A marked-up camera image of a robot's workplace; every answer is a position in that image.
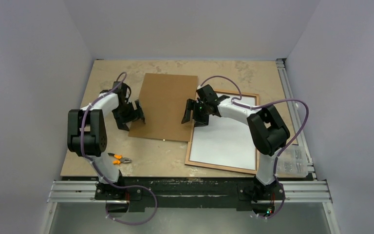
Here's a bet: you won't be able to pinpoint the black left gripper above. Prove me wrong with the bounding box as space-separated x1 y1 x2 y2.
113 100 144 131

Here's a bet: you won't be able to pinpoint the brown backing board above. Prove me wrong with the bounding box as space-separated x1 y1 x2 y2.
128 73 198 142

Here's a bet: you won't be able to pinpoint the colourful printed photo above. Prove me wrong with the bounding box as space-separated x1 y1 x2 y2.
189 94 256 171

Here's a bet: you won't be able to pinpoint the blue wooden picture frame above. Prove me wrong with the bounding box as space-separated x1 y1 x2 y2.
185 89 261 176

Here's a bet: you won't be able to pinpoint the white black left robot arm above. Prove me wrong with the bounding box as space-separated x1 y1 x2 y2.
67 81 145 199

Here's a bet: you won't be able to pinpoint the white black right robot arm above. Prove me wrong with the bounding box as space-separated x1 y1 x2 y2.
181 85 290 198

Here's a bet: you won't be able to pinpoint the clear plastic parts box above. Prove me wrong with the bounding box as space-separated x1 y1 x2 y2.
276 144 308 178

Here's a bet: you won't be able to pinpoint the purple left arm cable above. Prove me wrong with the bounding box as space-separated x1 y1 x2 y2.
79 71 128 188

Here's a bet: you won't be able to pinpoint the orange handled pliers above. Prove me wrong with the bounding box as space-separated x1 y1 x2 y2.
108 153 132 165

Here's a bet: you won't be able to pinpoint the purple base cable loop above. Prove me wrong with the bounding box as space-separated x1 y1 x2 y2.
105 185 159 227

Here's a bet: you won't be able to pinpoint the aluminium side rail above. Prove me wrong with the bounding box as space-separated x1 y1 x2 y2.
276 58 341 234

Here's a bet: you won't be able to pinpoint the aluminium front rail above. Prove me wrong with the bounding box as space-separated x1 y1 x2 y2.
47 181 332 203

